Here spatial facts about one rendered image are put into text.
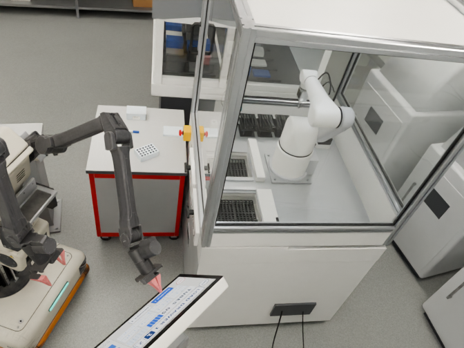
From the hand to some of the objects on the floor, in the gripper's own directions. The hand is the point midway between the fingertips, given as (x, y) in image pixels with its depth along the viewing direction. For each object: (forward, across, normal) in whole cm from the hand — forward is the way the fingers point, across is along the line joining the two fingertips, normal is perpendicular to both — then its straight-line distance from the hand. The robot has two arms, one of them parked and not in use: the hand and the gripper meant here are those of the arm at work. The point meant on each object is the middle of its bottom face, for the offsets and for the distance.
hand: (159, 291), depth 153 cm
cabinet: (+55, -99, -86) cm, 142 cm away
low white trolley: (-11, -71, -140) cm, 158 cm away
